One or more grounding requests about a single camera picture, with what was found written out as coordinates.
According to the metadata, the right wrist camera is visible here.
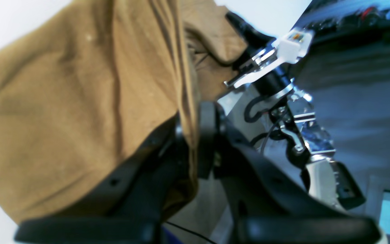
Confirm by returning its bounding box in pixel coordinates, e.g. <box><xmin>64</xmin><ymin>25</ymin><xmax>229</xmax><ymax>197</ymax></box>
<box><xmin>274</xmin><ymin>27</ymin><xmax>315</xmax><ymax>65</ymax></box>

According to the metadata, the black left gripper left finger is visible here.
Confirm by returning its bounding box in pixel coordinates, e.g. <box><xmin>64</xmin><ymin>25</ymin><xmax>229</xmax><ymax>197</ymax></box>
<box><xmin>14</xmin><ymin>115</ymin><xmax>188</xmax><ymax>244</ymax></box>

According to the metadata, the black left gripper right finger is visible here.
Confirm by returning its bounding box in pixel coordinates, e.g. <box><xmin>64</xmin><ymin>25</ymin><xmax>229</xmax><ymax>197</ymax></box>
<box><xmin>198</xmin><ymin>101</ymin><xmax>381</xmax><ymax>244</ymax></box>

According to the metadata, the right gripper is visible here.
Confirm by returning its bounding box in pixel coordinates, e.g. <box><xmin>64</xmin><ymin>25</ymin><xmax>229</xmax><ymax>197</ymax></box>
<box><xmin>223</xmin><ymin>12</ymin><xmax>294</xmax><ymax>99</ymax></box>

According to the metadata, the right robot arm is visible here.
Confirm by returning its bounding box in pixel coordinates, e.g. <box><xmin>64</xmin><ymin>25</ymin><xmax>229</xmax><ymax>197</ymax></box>
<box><xmin>224</xmin><ymin>12</ymin><xmax>366</xmax><ymax>210</ymax></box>

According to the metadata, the brown T-shirt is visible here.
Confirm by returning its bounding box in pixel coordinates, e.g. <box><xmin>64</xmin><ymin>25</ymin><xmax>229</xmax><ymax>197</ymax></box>
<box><xmin>0</xmin><ymin>0</ymin><xmax>246</xmax><ymax>224</ymax></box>

